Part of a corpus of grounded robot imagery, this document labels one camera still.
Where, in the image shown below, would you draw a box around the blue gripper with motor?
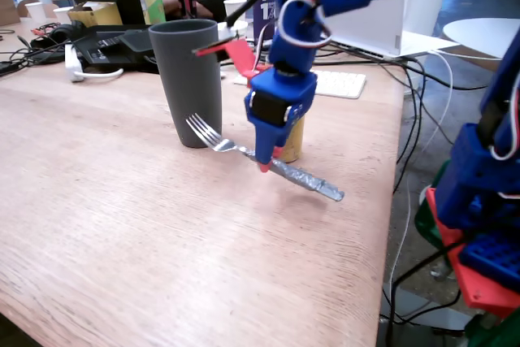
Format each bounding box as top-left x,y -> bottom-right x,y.
245,68 -> 318,173

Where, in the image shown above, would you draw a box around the metal fork with taped handle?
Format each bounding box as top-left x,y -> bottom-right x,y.
185,113 -> 345,202

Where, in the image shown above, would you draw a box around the yellow drink can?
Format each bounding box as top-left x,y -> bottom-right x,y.
279,115 -> 306,163

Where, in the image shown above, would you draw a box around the white keyboard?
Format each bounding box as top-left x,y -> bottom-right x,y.
232,65 -> 367,99

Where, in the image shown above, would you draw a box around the dark gray plastic cup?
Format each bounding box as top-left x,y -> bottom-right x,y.
148,19 -> 223,149

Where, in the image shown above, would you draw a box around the white paper cup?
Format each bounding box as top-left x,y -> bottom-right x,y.
217,20 -> 249,41
52,7 -> 74,26
24,2 -> 47,25
223,0 -> 248,23

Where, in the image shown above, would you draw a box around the white laptop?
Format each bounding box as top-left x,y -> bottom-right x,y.
324,0 -> 460,59

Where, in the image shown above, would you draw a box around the green clamp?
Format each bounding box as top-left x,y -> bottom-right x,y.
414,159 -> 450,257
464,310 -> 520,347

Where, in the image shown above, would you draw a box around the black desk device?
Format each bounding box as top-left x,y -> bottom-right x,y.
72,24 -> 159,75

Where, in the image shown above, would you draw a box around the yellow cardboard box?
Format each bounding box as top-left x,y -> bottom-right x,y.
67,0 -> 124,28

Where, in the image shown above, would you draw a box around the white round table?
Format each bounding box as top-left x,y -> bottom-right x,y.
441,17 -> 520,59

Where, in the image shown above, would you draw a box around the black headphones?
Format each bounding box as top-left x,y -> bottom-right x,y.
30,20 -> 89,54

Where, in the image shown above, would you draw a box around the gray metal floor plate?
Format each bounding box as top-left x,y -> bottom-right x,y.
379,286 -> 476,332

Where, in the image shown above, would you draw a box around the light wooden chair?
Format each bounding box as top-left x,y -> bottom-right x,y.
18,0 -> 61,20

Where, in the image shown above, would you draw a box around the brown cardboard box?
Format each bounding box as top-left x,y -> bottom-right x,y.
0,0 -> 21,27

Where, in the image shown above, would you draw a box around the red wrist camera mount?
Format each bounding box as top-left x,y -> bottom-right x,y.
191,36 -> 269,80

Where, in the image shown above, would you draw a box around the white plastic handle device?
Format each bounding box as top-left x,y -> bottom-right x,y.
63,44 -> 124,83

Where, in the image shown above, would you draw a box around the red robot base plate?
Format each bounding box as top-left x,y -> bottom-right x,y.
425,187 -> 520,319

